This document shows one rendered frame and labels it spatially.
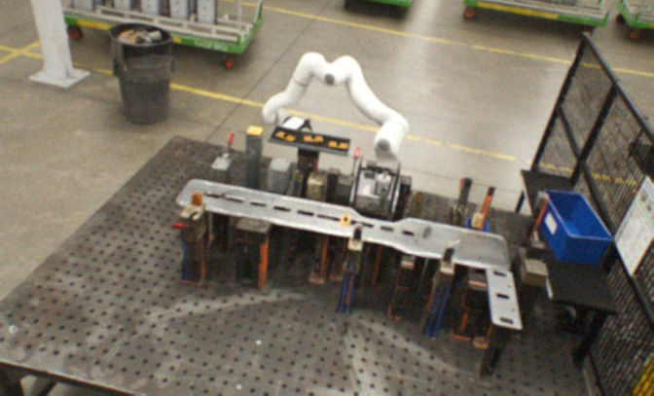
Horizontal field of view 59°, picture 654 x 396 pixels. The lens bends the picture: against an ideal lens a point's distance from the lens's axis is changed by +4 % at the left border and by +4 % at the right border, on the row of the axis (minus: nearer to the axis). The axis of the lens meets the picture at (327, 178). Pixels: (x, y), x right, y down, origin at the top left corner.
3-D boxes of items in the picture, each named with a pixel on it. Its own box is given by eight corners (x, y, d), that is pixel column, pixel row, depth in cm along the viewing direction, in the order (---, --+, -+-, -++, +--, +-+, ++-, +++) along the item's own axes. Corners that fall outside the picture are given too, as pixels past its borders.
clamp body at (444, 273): (416, 337, 226) (434, 272, 207) (417, 314, 236) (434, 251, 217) (439, 342, 226) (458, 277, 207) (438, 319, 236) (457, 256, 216)
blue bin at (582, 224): (558, 261, 223) (569, 235, 216) (532, 213, 249) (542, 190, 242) (600, 266, 224) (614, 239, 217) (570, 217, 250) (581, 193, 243)
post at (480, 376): (476, 385, 210) (497, 332, 195) (474, 361, 220) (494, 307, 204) (494, 390, 210) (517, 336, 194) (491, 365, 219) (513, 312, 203)
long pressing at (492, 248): (170, 208, 231) (170, 204, 230) (191, 178, 249) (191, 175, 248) (511, 274, 220) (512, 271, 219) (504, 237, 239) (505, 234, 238)
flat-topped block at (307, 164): (290, 222, 278) (297, 144, 253) (293, 212, 284) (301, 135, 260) (309, 226, 277) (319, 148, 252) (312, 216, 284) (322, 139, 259)
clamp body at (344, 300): (331, 312, 231) (342, 248, 212) (336, 292, 242) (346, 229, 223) (353, 317, 231) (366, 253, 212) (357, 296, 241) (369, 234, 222)
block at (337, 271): (329, 279, 247) (337, 229, 231) (333, 260, 258) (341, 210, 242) (341, 282, 247) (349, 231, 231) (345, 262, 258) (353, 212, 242)
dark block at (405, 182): (383, 255, 265) (400, 182, 241) (384, 246, 270) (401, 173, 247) (394, 258, 264) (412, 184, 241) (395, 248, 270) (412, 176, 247)
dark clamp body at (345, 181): (322, 251, 263) (332, 184, 242) (327, 234, 274) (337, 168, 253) (345, 255, 262) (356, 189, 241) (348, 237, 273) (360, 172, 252)
